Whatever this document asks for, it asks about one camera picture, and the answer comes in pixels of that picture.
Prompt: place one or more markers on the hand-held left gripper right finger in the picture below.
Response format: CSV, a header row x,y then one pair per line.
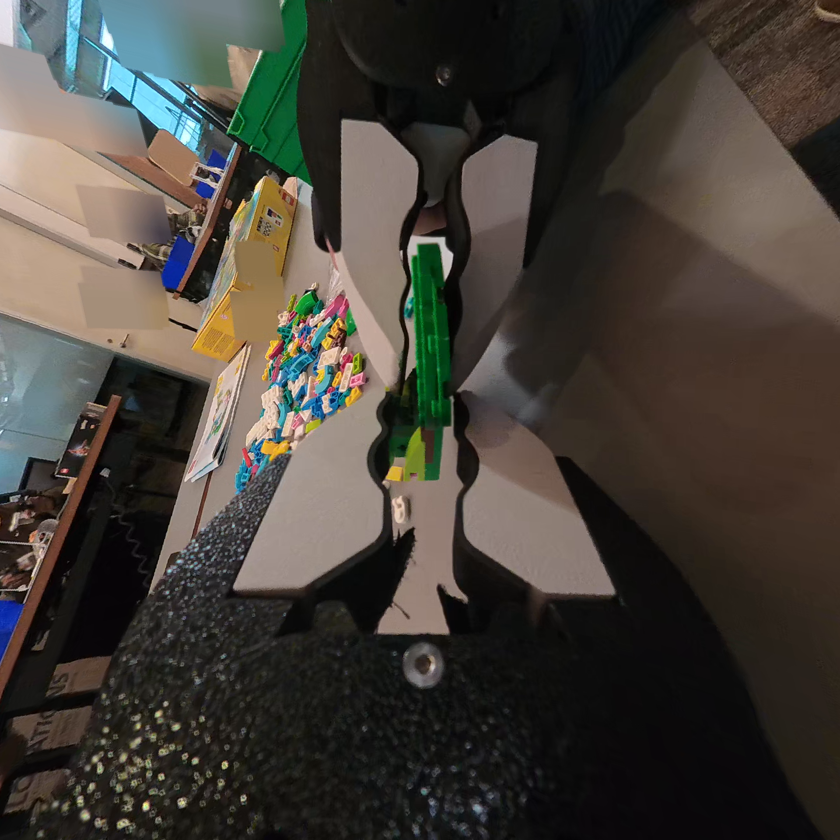
x,y
531,531

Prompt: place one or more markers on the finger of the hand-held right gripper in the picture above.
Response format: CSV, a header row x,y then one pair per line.
x,y
374,216
499,223

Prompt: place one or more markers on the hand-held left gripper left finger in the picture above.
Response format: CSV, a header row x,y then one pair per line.
x,y
321,518

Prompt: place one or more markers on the green lego build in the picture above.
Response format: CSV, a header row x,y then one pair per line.
x,y
430,341

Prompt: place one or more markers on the white lego piece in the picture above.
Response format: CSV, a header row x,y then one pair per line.
x,y
401,509

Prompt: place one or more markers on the yellow lego box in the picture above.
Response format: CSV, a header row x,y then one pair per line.
x,y
262,229

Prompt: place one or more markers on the pile of colourful lego pieces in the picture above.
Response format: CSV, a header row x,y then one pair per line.
x,y
308,380

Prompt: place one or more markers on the lego instruction booklet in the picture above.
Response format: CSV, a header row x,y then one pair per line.
x,y
220,420

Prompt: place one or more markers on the green plastic crate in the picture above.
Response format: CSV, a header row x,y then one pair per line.
x,y
275,85

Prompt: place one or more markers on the wooden office desk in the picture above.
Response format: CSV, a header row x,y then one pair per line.
x,y
65,525
210,223

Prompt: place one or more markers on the blue storage bin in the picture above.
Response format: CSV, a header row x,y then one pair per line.
x,y
10,630
178,261

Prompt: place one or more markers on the person's dark striped sweater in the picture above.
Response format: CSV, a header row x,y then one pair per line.
x,y
610,46

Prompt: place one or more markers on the wooden book stand board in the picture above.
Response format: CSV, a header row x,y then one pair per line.
x,y
172,157

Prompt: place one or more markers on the black cardboard box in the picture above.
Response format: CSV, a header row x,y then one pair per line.
x,y
82,439

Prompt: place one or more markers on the printed cardboard box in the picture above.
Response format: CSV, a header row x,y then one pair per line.
x,y
59,722

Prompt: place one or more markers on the person's shoe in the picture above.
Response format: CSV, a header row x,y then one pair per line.
x,y
828,9

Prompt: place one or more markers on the glass window wall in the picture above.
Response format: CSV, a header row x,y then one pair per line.
x,y
46,394

